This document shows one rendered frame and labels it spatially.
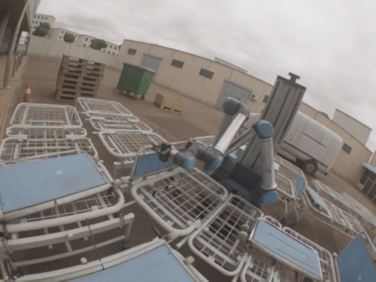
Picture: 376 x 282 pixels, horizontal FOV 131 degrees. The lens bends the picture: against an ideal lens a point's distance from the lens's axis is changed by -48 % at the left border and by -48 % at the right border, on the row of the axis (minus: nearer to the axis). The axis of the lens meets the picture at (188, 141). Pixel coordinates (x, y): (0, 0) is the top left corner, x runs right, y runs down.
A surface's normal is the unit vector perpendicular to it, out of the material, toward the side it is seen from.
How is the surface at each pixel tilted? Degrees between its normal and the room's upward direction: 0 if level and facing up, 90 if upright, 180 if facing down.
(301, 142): 88
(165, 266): 8
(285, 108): 90
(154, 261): 8
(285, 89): 90
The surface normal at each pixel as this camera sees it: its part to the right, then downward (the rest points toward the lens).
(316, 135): -0.43, 0.10
